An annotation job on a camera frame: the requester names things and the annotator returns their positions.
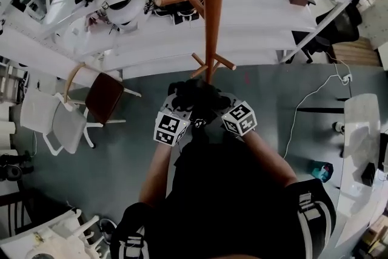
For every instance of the white power socket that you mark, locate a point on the white power socket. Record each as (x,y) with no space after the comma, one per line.
(346,78)

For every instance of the person's left forearm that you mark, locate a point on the person's left forearm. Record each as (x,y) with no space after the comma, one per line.
(156,170)

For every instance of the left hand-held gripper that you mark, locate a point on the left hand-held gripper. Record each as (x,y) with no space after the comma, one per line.
(169,125)

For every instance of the wooden coat rack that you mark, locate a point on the wooden coat rack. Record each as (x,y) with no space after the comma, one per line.
(213,9)

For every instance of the white carved furniture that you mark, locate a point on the white carved furniture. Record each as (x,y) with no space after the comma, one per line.
(45,239)

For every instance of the brown seat wooden chair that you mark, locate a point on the brown seat wooden chair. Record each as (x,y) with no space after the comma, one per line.
(104,97)

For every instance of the white grey chair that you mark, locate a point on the white grey chair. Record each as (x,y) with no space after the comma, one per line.
(65,122)

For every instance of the white rounded shell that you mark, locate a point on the white rounded shell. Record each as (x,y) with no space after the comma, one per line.
(125,13)

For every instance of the white table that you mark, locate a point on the white table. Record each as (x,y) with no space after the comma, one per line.
(360,118)

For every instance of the black device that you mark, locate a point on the black device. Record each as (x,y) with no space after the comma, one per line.
(12,171)

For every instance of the person's right forearm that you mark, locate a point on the person's right forearm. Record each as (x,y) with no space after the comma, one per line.
(269,157)

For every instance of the wooden slatted pallet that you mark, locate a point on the wooden slatted pallet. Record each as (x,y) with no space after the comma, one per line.
(354,53)

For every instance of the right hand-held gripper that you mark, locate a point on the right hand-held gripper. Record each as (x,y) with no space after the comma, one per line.
(241,119)

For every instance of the black office chair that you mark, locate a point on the black office chair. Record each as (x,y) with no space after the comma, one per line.
(342,24)

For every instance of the teal bag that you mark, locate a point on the teal bag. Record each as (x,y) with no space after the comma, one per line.
(320,170)

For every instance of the black box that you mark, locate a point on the black box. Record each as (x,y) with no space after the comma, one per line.
(369,174)

